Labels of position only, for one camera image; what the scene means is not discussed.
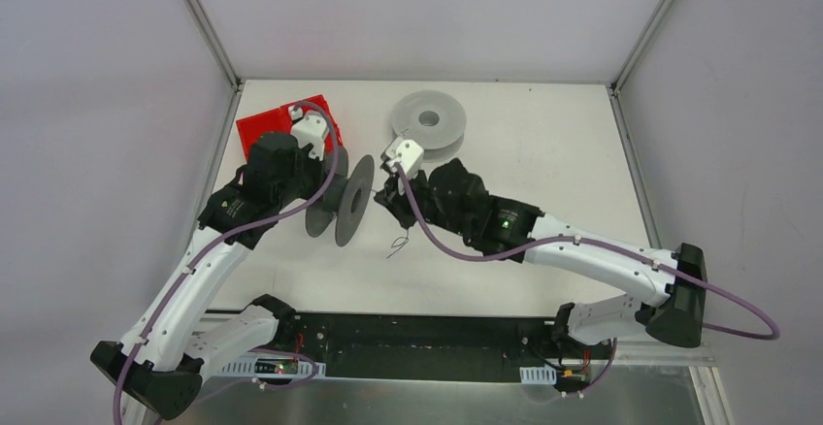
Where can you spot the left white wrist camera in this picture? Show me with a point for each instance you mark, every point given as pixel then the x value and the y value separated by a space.
pixel 311 131

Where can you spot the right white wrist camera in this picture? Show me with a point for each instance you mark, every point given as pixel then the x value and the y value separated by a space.
pixel 404 155

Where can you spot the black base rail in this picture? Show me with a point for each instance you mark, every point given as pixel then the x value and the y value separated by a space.
pixel 430 347

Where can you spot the left white cable duct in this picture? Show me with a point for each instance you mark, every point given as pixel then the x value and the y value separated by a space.
pixel 271 368

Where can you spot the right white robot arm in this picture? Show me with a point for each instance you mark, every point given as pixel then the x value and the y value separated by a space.
pixel 662 292

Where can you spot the white perforated spool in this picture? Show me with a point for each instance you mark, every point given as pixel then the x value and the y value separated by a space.
pixel 433 119

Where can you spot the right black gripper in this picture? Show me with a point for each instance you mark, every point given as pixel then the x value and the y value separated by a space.
pixel 399 192

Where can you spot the dark grey spool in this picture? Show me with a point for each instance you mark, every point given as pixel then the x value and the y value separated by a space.
pixel 345 200

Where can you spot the white cable duct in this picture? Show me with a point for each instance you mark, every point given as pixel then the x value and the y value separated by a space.
pixel 271 368
pixel 542 375

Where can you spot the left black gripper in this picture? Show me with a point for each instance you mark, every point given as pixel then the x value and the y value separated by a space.
pixel 323 169

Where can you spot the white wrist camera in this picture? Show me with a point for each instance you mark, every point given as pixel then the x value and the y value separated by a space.
pixel 311 131
pixel 404 155

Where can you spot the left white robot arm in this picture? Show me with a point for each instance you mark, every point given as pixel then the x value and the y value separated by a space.
pixel 160 365

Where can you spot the right white cable duct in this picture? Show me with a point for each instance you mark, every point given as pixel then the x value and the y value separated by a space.
pixel 542 375

